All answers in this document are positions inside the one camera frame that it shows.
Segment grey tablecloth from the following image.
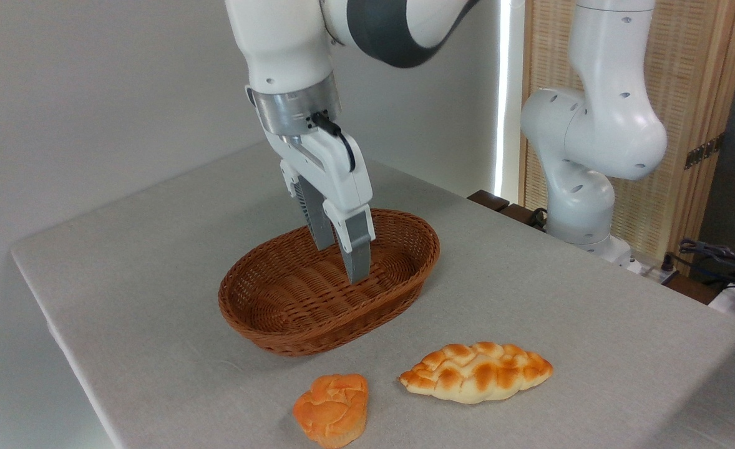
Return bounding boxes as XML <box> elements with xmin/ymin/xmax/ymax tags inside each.
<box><xmin>11</xmin><ymin>140</ymin><xmax>735</xmax><ymax>449</ymax></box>

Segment tangled dark cables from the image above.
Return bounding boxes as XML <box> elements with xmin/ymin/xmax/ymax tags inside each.
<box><xmin>678</xmin><ymin>238</ymin><xmax>735</xmax><ymax>294</ymax></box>

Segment white power strip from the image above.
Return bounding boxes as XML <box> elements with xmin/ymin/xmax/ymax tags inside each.
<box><xmin>637</xmin><ymin>264</ymin><xmax>678</xmax><ymax>285</ymax></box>

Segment brass screen hinge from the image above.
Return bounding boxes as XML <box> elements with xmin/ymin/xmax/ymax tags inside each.
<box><xmin>684</xmin><ymin>132</ymin><xmax>725</xmax><ymax>170</ymax></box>

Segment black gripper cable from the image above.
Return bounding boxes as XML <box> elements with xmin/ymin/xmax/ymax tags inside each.
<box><xmin>309</xmin><ymin>111</ymin><xmax>357</xmax><ymax>173</ymax></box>

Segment brown woven wicker basket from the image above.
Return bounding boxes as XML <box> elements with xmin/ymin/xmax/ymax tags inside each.
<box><xmin>218</xmin><ymin>208</ymin><xmax>441</xmax><ymax>357</ymax></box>

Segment bamboo folding screen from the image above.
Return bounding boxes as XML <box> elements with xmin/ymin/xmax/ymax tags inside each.
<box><xmin>517</xmin><ymin>0</ymin><xmax>735</xmax><ymax>276</ymax></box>

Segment long braided golden bread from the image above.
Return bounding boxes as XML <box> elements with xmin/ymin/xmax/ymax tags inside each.
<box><xmin>399</xmin><ymin>341</ymin><xmax>554</xmax><ymax>405</ymax></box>

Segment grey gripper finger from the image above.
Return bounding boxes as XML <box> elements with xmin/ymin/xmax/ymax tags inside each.
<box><xmin>294</xmin><ymin>176</ymin><xmax>336</xmax><ymax>252</ymax></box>
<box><xmin>323</xmin><ymin>203</ymin><xmax>376</xmax><ymax>286</ymax></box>

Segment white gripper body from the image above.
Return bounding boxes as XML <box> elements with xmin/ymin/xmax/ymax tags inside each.
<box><xmin>261</xmin><ymin>122</ymin><xmax>373</xmax><ymax>217</ymax></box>

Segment small round orange bread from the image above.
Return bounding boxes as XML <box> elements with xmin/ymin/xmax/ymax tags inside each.
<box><xmin>293</xmin><ymin>373</ymin><xmax>369</xmax><ymax>449</ymax></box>

